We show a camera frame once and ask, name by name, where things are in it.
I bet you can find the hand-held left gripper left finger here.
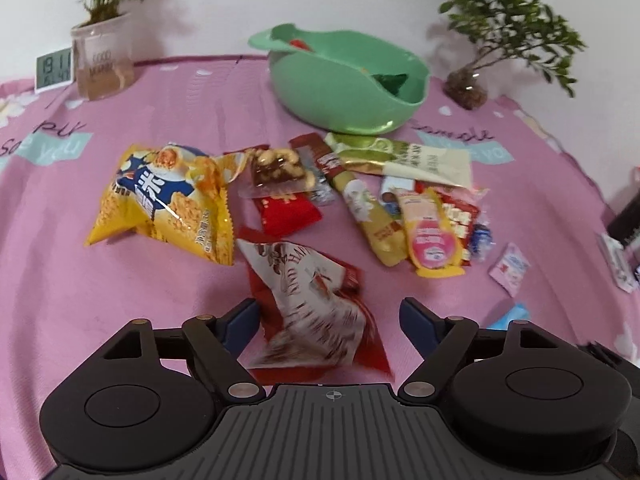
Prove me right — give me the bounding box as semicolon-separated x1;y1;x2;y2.
102;297;268;406

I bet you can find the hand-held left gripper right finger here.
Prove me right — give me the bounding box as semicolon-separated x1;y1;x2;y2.
395;296;556;406

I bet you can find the red white patterned snack bag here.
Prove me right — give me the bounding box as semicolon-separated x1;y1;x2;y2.
235;227;394;378

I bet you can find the cream gold packet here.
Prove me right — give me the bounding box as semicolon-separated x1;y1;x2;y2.
324;133;474;190

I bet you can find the green clear snack bag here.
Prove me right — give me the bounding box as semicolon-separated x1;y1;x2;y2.
372;72;408;96

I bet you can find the green plastic bowl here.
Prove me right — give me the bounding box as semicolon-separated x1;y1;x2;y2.
248;23;432;136

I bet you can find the yellow pink packet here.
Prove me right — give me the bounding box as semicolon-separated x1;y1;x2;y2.
396;187;467;279

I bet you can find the blue white foil candy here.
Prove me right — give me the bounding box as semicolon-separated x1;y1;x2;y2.
469;221;499;262

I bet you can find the small lavender packet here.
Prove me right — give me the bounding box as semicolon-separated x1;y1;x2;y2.
488;243;531;295

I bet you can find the long gold stick sachet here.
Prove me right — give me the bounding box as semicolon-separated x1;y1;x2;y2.
332;172;407;267

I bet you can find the long red festive packet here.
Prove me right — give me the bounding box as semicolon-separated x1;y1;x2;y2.
431;187;490;267

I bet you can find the red foil packet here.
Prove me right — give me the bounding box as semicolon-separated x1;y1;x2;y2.
252;191;323;237

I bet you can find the white blue candy wrapper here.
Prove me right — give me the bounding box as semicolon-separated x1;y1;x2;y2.
379;175;417;211

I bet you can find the yellow rice cracker bag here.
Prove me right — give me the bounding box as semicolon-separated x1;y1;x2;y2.
84;142;251;267

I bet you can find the clear mixed nuts packet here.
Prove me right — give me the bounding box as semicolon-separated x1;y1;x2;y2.
237;146;318;200

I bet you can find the pink printed tablecloth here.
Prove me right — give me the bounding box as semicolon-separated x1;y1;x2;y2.
0;52;640;480

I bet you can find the dark red stick packet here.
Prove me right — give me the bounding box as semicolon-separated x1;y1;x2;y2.
290;133;346;188

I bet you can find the leafy plant in glass vase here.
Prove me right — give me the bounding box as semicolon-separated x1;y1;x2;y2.
439;0;587;111

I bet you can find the feathery plant in clear pot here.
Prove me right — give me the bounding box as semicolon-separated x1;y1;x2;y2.
59;0;161;102

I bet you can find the small digital clock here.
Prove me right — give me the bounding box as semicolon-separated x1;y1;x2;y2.
35;49;76;93

